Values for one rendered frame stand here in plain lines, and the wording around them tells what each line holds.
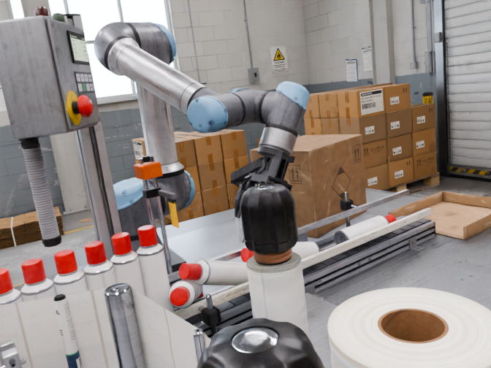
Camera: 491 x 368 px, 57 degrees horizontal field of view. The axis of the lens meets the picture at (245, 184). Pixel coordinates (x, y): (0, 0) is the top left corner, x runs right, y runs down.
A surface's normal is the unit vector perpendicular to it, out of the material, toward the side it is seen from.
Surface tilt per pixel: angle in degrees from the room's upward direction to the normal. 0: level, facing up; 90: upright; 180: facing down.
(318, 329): 0
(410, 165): 89
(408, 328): 90
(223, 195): 87
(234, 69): 90
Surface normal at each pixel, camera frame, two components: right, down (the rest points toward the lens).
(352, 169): 0.71, 0.07
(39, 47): 0.00, 0.22
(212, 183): 0.51, 0.15
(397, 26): -0.87, 0.21
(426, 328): -0.67, 0.24
